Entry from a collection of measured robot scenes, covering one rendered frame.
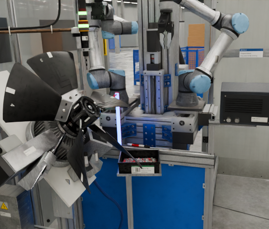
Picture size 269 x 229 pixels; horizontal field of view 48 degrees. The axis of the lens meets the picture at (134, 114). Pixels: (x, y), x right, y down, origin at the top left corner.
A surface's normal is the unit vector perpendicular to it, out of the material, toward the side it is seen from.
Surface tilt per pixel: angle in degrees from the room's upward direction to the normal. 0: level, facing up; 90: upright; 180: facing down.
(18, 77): 71
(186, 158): 90
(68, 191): 50
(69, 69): 45
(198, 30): 90
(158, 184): 90
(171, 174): 90
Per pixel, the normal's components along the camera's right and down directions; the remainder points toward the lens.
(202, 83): 0.21, 0.37
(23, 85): 0.74, -0.09
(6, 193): -0.04, -0.96
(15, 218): -0.31, 0.27
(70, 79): 0.18, -0.45
